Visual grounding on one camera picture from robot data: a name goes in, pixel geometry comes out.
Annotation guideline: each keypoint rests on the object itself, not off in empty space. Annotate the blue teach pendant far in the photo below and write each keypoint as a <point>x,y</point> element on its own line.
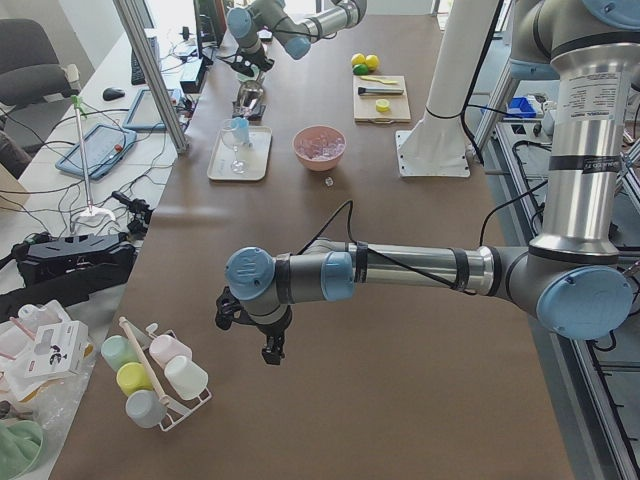
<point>143,115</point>

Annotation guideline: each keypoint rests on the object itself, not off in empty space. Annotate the steel muddler black tip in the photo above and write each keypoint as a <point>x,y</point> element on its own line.
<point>371,91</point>

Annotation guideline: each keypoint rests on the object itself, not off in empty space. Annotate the light blue cup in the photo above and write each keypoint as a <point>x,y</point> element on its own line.
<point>241,130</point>

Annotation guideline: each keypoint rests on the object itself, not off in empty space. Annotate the clear ice cubes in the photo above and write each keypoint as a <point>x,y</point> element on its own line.
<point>320,147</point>

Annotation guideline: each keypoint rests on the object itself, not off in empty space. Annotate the yellow lemon lower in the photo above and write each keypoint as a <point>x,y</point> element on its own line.
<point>372,62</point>

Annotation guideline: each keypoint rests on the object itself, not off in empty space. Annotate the pink cup in rack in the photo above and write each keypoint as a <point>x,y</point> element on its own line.
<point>164,348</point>

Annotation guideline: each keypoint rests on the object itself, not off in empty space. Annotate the green lime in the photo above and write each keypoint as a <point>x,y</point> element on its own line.
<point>360,69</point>

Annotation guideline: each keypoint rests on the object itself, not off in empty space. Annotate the pink bowl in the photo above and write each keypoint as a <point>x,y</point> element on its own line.
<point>317,166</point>

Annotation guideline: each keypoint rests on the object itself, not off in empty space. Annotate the yellow cup in rack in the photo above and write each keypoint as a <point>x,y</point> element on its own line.
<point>132,377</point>

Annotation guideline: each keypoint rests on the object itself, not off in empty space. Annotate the yellow plastic knife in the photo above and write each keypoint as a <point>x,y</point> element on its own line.
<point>380,80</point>

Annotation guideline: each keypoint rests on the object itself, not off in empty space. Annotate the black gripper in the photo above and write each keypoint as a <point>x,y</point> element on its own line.
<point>275,330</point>
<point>259,62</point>

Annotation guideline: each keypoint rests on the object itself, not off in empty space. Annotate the green cup in rack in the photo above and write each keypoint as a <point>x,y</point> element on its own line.
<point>117,351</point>

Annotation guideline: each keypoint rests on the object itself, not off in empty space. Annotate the yellow lemon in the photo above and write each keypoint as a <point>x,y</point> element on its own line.
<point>372,62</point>
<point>358,59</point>

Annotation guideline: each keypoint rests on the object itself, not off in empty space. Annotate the yellow lemon upper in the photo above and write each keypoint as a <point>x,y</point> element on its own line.
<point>358,59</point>

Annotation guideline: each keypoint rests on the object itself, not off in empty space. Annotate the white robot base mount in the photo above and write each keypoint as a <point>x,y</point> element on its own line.
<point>437,144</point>

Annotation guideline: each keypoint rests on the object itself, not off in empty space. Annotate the bamboo cutting board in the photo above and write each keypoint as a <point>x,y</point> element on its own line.
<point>364,107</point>

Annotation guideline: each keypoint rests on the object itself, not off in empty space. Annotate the white cup in rack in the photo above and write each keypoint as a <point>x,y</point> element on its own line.
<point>186,377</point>

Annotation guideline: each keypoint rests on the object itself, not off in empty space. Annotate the black computer mouse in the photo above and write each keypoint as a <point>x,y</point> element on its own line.
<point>112,93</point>

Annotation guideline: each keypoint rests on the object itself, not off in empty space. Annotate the grey office chair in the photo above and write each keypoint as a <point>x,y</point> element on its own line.
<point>32,77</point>

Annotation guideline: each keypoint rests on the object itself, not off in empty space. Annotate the grey folded cloth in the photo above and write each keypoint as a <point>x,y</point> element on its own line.
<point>259,111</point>

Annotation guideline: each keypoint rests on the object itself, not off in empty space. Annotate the blue parts bin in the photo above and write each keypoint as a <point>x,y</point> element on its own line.
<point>520,107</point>

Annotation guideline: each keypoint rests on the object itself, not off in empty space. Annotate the clear wine glass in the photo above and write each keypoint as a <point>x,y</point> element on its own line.
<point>227,138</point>

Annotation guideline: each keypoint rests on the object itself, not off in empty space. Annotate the steel ice scoop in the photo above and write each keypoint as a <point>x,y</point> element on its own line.
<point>249,97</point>

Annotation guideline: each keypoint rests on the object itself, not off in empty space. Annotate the blue teach pendant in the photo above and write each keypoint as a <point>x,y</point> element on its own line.
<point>105,146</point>
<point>143,115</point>

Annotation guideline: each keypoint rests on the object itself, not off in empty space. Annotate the half lemon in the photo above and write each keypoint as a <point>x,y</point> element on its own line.
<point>382,105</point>

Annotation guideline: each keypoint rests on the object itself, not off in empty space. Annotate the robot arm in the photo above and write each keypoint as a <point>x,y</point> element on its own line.
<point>567,278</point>
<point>296,37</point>

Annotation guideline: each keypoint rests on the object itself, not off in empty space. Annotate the grey cup in rack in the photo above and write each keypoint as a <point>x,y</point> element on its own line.
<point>145,408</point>

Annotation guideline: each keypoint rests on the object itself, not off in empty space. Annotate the cream rabbit tray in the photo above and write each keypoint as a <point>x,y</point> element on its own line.
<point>240,154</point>

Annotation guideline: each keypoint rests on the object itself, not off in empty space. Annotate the green bowl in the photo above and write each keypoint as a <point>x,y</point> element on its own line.
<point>258,78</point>

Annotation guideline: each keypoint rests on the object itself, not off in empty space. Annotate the white wire rack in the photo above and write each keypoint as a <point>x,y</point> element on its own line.
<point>164,386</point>

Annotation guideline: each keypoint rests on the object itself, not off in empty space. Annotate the white cardboard box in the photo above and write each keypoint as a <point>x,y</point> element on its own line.
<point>58,350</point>

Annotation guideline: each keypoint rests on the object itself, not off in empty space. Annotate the black monitor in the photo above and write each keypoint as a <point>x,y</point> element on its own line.
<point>210,28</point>

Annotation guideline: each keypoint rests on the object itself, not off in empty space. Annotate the blue teach pendant near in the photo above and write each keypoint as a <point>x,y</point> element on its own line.
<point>105,146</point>

